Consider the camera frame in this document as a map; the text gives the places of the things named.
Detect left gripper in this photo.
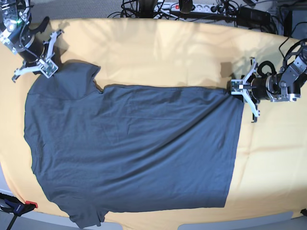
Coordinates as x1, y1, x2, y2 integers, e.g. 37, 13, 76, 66
240, 57, 276, 123

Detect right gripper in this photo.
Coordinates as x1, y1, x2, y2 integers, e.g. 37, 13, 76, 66
12, 29, 64, 83

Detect blue-grey T-shirt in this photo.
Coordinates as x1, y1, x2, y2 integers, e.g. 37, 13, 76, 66
24, 63, 244, 228

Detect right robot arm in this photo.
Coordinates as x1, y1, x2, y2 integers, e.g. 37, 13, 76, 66
0, 0, 64, 82

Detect black power adapter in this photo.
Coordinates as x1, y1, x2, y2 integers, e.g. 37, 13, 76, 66
237, 7, 271, 23

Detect yellow table cloth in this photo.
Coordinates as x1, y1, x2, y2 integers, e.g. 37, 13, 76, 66
0, 19, 307, 230

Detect white power strip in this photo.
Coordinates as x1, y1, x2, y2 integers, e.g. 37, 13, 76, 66
154, 1, 237, 18

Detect blue red table clamp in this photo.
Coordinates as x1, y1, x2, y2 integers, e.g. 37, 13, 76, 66
0, 193, 38, 230

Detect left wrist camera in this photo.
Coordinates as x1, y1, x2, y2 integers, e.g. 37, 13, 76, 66
230, 80, 244, 95

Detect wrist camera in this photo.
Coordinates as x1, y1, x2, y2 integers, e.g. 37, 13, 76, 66
230, 80, 244, 95
40, 59, 58, 79

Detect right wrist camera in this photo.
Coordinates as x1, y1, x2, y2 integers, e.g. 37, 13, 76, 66
40, 59, 58, 79

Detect tangled black cables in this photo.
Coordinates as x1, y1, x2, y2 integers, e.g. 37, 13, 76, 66
106, 0, 183, 20

